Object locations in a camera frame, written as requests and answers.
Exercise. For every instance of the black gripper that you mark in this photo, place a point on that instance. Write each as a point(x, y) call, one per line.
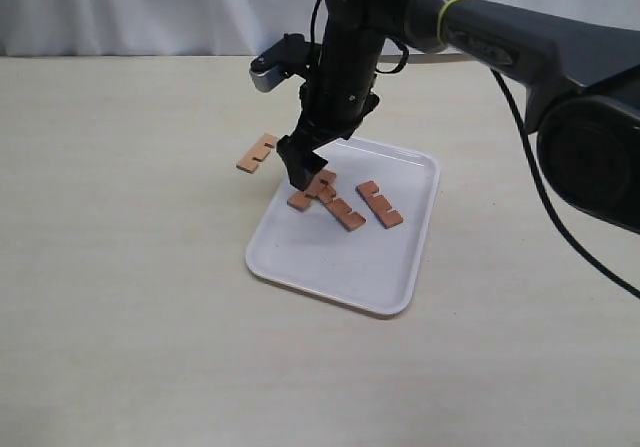
point(340, 85)

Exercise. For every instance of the wooden notched piece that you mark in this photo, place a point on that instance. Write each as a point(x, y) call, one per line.
point(321, 189)
point(257, 154)
point(380, 206)
point(349, 219)

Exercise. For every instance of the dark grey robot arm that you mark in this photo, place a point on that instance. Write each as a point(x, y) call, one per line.
point(581, 82)

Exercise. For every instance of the white rectangular plastic tray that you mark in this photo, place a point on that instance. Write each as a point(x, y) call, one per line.
point(372, 269)

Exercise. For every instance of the white backdrop curtain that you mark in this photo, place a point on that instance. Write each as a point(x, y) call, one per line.
point(205, 27)

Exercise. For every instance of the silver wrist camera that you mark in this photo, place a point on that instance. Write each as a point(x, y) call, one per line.
point(289, 56)

